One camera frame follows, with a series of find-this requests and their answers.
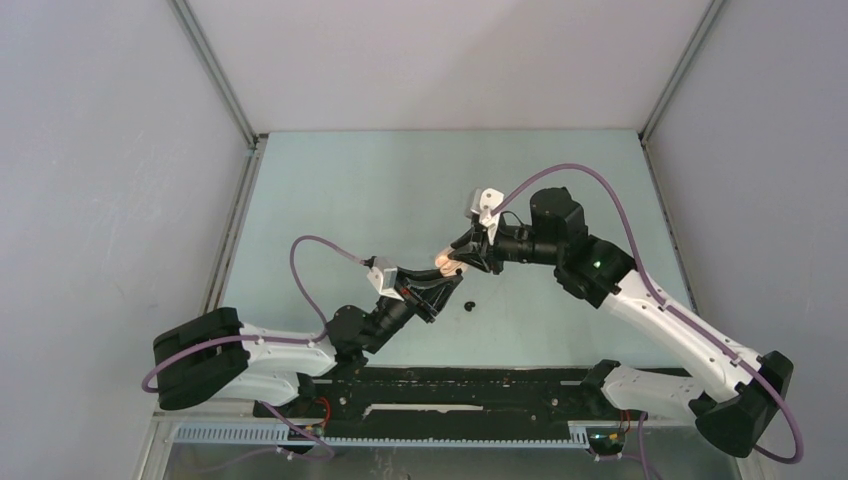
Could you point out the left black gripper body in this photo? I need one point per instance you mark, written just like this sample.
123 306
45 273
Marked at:
418 299

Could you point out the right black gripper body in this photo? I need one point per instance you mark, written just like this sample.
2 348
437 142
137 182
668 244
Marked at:
513 244

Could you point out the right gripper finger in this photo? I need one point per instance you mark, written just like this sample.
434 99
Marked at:
473 259
475 241

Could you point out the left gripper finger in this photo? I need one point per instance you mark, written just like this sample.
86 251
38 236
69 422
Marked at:
428 278
441 292

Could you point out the beige earbud charging case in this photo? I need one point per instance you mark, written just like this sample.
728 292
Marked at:
447 266

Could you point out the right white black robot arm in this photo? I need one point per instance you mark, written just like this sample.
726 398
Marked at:
730 393

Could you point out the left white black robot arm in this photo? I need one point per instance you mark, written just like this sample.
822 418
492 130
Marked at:
217 356

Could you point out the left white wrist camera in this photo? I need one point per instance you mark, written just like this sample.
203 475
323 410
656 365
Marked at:
383 275

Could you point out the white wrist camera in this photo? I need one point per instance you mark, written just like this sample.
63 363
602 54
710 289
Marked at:
383 275
481 210

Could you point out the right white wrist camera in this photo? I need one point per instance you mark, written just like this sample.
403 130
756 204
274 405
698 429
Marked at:
481 210

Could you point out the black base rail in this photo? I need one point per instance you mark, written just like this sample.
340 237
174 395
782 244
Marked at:
455 403

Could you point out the grey cable duct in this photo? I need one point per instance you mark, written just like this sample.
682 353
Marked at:
281 435

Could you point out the left aluminium frame post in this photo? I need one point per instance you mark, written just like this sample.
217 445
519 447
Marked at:
211 64

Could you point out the aluminium frame post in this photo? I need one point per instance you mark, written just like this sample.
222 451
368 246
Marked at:
698 38
211 64

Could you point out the right aluminium frame post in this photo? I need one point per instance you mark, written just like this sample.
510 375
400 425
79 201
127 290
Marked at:
698 38

